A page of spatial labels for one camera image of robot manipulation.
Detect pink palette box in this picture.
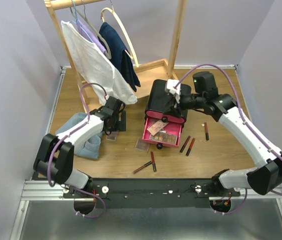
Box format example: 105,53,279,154
147,120,168,136

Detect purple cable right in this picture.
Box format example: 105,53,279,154
174,64,282,216

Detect aluminium frame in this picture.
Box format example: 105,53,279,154
8,64,282,240

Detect long clear eyeshadow palette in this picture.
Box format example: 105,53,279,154
149,132,178,145

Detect navy blue garment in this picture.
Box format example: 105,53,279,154
99,22,141,92

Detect blue denim jeans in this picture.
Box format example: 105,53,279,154
55,112,104,159

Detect white shirt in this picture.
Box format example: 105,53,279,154
61,21,137,105

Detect wooden clothes rack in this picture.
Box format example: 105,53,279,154
44,0,188,98

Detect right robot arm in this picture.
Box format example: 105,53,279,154
165,71,282,196

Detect dark red lip gloss tube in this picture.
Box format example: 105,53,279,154
179,135,191,153

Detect purple shirt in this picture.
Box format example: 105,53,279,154
77,20,112,59

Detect thin red lip liner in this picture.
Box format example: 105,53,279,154
133,161,152,174

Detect red lip gloss tube front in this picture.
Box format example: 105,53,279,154
150,151,157,172

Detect bright red lip gloss tube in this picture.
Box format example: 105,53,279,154
186,138,196,156

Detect black drawer organizer box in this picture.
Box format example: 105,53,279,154
144,79,187,126

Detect pink eyeshadow palette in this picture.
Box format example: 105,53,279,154
106,131,118,141

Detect brown square palette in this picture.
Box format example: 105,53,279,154
135,137,150,153

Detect pink drawer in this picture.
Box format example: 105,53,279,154
142,118,182,149

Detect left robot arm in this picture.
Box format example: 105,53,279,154
33,96,125,198

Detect grey hanger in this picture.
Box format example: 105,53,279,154
68,0,113,60

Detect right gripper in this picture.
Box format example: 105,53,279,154
161,89,204,120

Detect cream hanger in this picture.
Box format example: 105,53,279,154
100,7,140,68

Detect blue hanger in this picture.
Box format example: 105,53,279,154
70,0,93,43

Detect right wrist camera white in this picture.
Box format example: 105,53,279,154
165,79,181,104

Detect red lip gloss tube right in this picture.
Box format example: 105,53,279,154
204,122,210,141

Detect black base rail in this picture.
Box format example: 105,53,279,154
63,177,248,210

